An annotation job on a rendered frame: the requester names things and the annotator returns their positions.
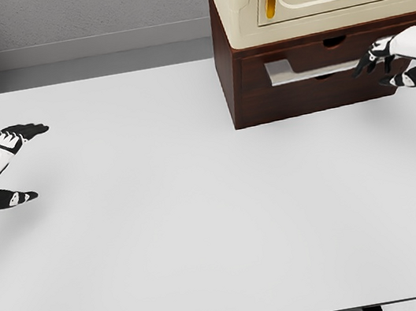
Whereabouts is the brown wooden drawer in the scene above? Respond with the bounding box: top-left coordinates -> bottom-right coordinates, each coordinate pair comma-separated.
262,38 -> 414,116
286,22 -> 416,75

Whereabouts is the dark brown wooden drawer cabinet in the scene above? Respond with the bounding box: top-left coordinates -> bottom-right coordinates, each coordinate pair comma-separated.
204,0 -> 416,132

